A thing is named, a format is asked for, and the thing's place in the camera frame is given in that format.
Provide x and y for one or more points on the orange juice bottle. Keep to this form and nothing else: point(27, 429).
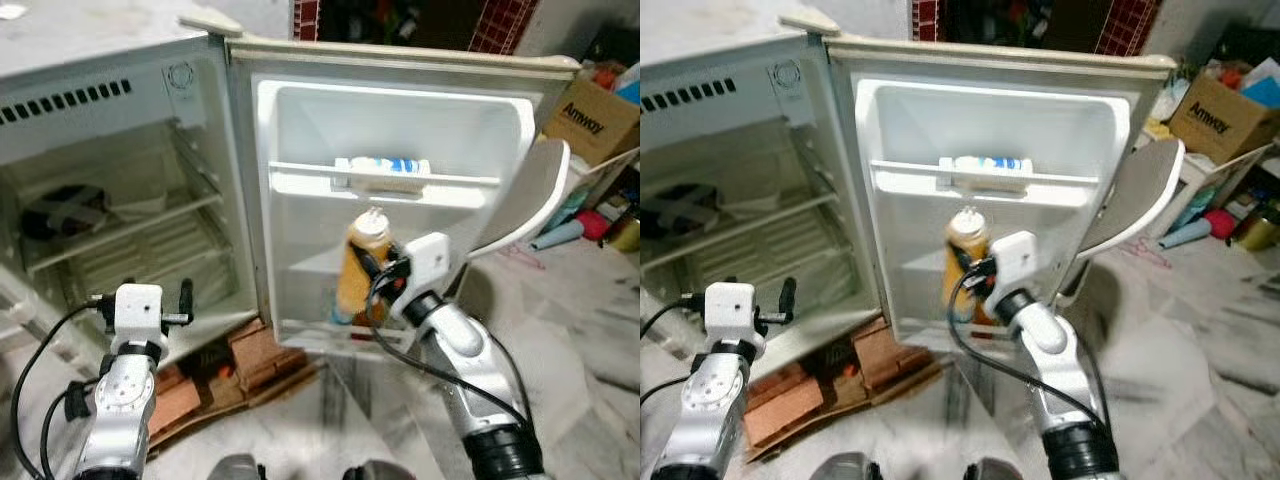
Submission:
point(360, 290)
point(962, 290)

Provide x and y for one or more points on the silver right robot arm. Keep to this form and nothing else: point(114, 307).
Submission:
point(470, 360)
point(1050, 350)

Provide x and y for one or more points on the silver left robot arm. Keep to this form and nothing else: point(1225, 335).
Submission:
point(712, 400)
point(120, 400)

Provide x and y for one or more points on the white fridge door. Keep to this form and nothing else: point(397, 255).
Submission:
point(1000, 115)
point(400, 120)

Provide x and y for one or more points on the white mini fridge body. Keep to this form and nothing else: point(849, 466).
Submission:
point(190, 140)
point(800, 140)

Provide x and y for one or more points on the red brick stack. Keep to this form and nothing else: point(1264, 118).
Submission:
point(850, 375)
point(240, 375)

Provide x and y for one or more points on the white blue bottle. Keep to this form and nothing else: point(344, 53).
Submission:
point(385, 167)
point(985, 166)

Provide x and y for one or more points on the black taped object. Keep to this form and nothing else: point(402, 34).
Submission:
point(685, 208)
point(62, 212)

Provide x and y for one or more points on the white plastic chair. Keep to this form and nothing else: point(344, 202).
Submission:
point(525, 195)
point(1135, 195)

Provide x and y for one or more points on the grey left robot leg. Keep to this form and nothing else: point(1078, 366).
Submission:
point(238, 468)
point(838, 467)

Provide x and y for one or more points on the grey robot leg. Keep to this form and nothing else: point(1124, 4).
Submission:
point(838, 467)
point(238, 468)
point(992, 470)
point(370, 470)

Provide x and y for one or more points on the golden tin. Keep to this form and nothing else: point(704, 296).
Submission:
point(1258, 230)
point(625, 235)

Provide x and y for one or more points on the blue cone-shaped object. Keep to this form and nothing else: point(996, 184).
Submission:
point(1185, 235)
point(555, 238)

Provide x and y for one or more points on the grey right robot leg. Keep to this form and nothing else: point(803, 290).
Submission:
point(370, 470)
point(992, 470)

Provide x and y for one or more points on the red round object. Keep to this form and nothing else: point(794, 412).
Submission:
point(592, 225)
point(1220, 223)

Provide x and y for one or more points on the brown Amway cardboard box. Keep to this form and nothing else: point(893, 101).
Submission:
point(592, 122)
point(1222, 120)

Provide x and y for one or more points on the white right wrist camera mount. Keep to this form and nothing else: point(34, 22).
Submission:
point(1015, 260)
point(430, 262)

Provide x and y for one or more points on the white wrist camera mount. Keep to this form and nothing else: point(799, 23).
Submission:
point(138, 310)
point(430, 262)
point(1015, 260)
point(730, 308)

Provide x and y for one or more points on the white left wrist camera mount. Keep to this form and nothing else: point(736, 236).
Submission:
point(730, 308)
point(138, 310)

